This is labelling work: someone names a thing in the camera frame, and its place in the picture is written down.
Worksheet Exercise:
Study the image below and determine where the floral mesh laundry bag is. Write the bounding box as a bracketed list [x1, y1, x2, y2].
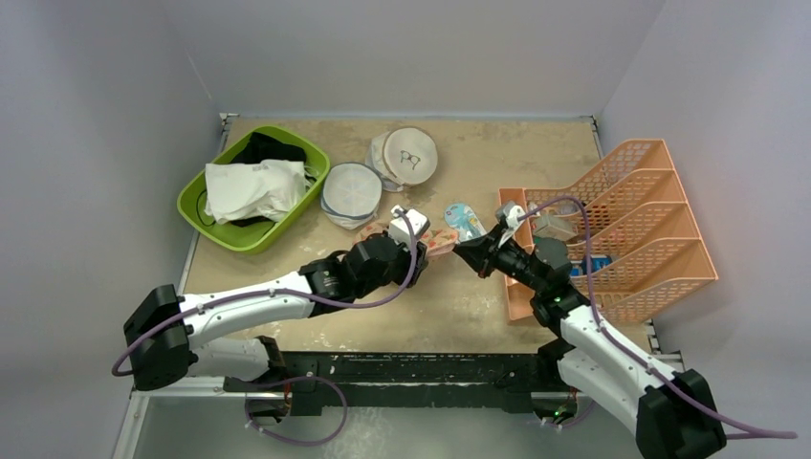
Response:
[354, 220, 459, 260]

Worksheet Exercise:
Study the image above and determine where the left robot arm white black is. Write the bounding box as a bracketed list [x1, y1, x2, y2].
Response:
[112, 232, 427, 391]

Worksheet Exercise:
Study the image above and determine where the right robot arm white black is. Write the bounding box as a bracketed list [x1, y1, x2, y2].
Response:
[453, 232, 727, 458]

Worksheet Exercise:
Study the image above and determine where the beige glasses print laundry bag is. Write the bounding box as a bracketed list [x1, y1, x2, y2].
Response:
[364, 126, 438, 192]

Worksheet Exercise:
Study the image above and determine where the white round mesh laundry bag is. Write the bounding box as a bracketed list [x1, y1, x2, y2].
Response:
[320, 162, 383, 230]

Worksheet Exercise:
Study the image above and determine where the blue toothbrush blister pack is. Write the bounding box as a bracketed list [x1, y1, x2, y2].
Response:
[444, 203, 487, 242]

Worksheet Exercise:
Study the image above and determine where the grey box in organizer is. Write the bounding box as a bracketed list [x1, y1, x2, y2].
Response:
[531, 213, 579, 242]

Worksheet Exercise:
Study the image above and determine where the blue can in organizer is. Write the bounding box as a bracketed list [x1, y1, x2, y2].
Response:
[570, 254, 614, 277]

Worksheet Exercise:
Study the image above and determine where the orange plastic file organizer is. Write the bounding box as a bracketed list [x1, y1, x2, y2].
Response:
[498, 139, 718, 323]

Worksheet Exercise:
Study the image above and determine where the white cloth in bin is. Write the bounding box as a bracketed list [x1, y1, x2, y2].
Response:
[203, 160, 315, 224]

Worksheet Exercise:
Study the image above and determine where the black garment in bin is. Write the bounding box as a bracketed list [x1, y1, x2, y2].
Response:
[230, 132, 307, 164]

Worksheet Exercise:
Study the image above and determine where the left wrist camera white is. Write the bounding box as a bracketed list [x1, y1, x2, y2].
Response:
[387, 206, 430, 245]

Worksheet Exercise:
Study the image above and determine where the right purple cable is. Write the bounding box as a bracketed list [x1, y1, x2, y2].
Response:
[515, 194, 800, 441]

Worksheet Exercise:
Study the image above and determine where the purple cable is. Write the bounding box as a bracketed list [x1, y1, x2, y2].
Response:
[515, 194, 800, 441]
[111, 212, 422, 379]

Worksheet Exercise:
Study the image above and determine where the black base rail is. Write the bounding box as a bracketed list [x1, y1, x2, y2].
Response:
[223, 351, 591, 421]

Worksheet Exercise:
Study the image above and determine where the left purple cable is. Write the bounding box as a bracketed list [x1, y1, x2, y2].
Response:
[111, 212, 422, 379]

